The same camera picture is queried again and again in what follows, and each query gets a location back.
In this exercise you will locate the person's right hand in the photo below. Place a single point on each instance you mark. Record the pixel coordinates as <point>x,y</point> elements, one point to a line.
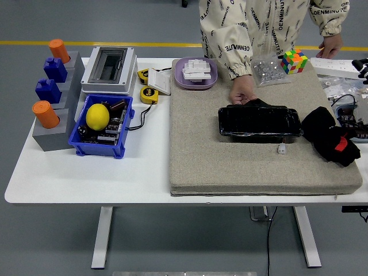
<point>241,89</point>

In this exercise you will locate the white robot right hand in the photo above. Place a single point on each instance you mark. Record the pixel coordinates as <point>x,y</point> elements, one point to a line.
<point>363,69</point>

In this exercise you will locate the person's left hand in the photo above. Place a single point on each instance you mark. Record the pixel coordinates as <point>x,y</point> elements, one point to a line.
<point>332,46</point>

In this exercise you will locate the black glossy display panel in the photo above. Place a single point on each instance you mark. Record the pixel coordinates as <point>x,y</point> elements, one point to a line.
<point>258,120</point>

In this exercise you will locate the black rag with red tag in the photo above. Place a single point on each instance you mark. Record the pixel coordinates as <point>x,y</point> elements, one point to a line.
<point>322,126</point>

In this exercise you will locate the person's right forearm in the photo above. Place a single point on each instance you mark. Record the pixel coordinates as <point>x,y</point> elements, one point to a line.
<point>233,57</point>

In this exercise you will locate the person's left forearm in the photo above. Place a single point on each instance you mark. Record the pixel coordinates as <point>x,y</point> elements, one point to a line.
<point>327,17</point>

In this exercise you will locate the white power strip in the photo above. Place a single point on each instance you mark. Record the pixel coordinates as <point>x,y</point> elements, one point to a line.
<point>330,66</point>

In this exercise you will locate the clear bag of metal nuts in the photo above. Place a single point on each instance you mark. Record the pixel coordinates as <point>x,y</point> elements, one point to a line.
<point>267,72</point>

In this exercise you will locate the clear bags of small parts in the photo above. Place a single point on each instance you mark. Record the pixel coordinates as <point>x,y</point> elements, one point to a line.
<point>336,86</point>

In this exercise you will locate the colourful puzzle cube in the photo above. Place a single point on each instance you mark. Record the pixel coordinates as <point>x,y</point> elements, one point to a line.
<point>293,61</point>

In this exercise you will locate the pale tray of circuit boards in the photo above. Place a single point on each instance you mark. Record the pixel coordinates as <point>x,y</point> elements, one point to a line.
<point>349,118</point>

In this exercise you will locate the purple tray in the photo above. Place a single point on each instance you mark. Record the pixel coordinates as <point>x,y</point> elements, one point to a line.
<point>179,77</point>

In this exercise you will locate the person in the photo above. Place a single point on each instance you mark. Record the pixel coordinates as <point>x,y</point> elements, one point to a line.
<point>258,26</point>

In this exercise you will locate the small white connector plug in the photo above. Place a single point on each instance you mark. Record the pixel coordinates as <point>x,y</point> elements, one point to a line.
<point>281,149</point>

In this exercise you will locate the grey-brown mat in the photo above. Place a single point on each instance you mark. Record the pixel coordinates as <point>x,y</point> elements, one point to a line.
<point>215,161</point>

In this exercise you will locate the yellow tape measure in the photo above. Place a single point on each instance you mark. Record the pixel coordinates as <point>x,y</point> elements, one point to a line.
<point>148,94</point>
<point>142,75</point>

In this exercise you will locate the black chair wheel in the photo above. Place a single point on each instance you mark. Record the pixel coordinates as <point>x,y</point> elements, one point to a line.
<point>184,3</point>

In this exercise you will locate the dark circuit board with capacitors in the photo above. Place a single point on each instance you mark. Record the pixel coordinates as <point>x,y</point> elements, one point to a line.
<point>112,129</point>

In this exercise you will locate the black control box under table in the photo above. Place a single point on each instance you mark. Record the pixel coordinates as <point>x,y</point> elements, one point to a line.
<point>353,209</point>

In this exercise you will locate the yellow lemon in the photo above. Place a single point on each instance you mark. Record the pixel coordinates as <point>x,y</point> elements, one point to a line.
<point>97,116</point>

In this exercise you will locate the blue plastic bin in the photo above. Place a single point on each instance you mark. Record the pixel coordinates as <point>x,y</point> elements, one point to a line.
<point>97,148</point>

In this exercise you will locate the white table leg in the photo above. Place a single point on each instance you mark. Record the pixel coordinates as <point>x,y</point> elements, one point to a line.
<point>102,238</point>
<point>307,238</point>

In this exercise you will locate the orange cylinder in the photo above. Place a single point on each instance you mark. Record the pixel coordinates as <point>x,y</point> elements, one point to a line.
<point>59,50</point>
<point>44,113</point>

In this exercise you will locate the blue block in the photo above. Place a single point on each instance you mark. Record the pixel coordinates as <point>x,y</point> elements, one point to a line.
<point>47,92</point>
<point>54,70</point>

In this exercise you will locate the grey stepped block holder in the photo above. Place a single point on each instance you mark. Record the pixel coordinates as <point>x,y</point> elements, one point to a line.
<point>51,141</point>

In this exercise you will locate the stack of white switch parts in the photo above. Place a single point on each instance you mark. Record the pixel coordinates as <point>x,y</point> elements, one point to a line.
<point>197,70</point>

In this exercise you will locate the white wall switch plate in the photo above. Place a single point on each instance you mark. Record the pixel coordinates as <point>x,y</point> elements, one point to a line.
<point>159,83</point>

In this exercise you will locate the white enclosure with grey window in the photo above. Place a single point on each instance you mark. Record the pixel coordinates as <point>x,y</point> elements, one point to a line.
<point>129,74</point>

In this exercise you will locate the metal bracket under table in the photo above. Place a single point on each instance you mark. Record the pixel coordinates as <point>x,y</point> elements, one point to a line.
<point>257,214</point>

